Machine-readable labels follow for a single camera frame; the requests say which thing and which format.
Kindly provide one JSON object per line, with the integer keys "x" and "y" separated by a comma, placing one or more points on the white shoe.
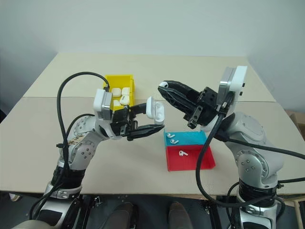
{"x": 14, "y": 197}

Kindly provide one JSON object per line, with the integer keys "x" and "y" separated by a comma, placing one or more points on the blue plastic tray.
{"x": 190, "y": 138}

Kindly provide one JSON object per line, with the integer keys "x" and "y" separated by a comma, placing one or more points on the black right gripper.
{"x": 207, "y": 109}

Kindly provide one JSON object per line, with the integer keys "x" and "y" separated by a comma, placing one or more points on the yellow plastic bin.
{"x": 119, "y": 81}

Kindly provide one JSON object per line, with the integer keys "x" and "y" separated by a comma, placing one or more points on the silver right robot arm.
{"x": 250, "y": 128}

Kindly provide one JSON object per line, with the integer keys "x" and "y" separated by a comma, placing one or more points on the closed white earbud case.
{"x": 116, "y": 103}
{"x": 125, "y": 91}
{"x": 116, "y": 92}
{"x": 124, "y": 99}

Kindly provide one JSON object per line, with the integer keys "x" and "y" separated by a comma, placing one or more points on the white earbud case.
{"x": 158, "y": 112}
{"x": 116, "y": 92}
{"x": 116, "y": 103}
{"x": 124, "y": 99}
{"x": 125, "y": 91}

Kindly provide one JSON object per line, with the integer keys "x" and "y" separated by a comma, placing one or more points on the red plastic tray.
{"x": 190, "y": 159}

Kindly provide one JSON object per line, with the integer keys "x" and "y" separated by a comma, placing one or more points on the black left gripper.
{"x": 121, "y": 119}

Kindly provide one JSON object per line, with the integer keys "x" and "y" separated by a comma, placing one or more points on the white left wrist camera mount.
{"x": 101, "y": 100}

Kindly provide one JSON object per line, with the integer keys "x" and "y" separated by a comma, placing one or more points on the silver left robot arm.
{"x": 83, "y": 148}

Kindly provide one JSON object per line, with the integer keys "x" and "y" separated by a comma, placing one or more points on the white earbud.
{"x": 163, "y": 84}
{"x": 183, "y": 153}
{"x": 170, "y": 135}
{"x": 174, "y": 142}

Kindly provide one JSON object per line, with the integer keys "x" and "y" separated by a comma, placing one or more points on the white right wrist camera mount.
{"x": 237, "y": 81}

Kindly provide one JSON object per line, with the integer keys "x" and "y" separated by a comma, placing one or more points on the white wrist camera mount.
{"x": 101, "y": 100}
{"x": 237, "y": 81}

